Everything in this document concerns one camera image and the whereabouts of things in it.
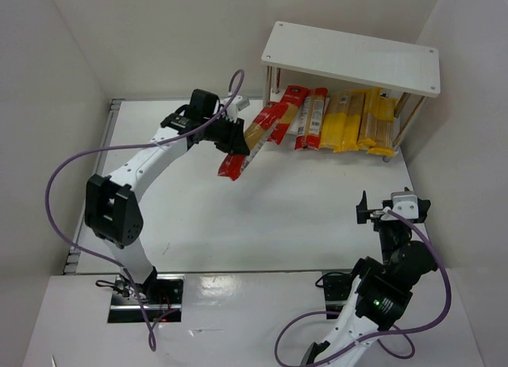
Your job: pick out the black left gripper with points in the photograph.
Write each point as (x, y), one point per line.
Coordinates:
(228, 133)

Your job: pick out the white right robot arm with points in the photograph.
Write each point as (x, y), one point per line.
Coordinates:
(381, 291)

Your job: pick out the red white-backed spaghetti bag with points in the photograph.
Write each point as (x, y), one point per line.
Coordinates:
(311, 117)

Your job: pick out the yellow spaghetti bag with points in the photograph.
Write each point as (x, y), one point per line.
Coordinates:
(368, 126)
(383, 141)
(350, 109)
(332, 128)

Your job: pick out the white two-tier shelf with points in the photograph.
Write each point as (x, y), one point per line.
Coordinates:
(410, 69)

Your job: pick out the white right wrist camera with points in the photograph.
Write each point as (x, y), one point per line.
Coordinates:
(404, 204)

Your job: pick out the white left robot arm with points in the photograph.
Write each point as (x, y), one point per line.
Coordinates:
(112, 209)

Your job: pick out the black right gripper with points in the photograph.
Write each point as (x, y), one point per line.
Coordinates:
(379, 214)

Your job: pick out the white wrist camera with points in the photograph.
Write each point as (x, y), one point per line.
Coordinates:
(238, 104)
(404, 204)

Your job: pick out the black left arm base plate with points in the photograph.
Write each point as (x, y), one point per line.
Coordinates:
(165, 305)

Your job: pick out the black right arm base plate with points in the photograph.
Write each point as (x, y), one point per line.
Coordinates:
(336, 287)

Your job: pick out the red spaghetti bag on shelf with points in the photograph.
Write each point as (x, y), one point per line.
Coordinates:
(291, 102)

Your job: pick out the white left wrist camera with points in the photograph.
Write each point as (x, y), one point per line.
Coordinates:
(238, 104)

